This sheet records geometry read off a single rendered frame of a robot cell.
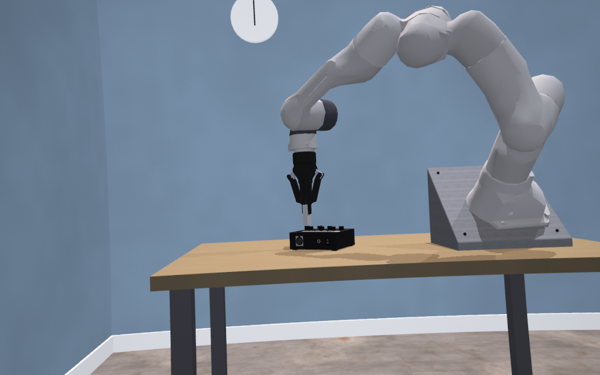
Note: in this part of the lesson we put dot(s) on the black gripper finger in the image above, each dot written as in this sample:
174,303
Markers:
311,194
299,194

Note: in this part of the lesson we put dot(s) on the black lighting desk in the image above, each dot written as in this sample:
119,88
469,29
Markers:
322,239

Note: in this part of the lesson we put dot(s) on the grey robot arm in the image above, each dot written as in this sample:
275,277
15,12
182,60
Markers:
526,109

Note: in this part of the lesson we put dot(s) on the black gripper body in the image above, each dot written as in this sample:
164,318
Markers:
305,160

